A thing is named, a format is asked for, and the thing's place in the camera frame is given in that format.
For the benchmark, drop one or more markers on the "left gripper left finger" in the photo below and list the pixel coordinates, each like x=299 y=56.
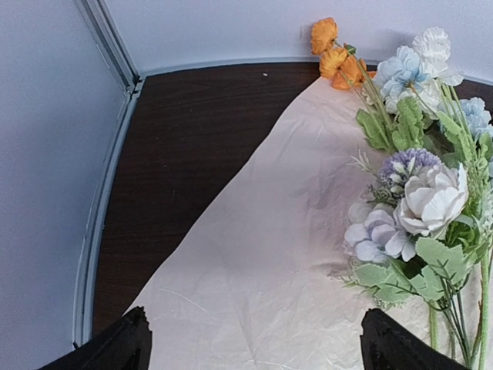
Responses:
x=125 y=344

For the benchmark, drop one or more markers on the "white flower stem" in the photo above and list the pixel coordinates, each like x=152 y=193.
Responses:
x=434 y=48

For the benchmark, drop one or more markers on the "left aluminium frame post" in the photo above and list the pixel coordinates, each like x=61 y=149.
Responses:
x=110 y=44

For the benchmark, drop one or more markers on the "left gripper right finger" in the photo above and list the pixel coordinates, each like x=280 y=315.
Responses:
x=385 y=344

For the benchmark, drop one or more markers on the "pink wrapping paper sheet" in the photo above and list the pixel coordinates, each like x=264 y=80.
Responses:
x=226 y=222

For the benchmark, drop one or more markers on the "blue hydrangea flower stem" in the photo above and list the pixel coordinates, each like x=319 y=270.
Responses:
x=428 y=114

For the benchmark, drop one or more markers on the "orange flower stem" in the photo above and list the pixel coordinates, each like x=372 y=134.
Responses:
x=346 y=72

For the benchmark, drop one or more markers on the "green leafy flower bunch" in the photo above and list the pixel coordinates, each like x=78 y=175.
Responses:
x=427 y=233

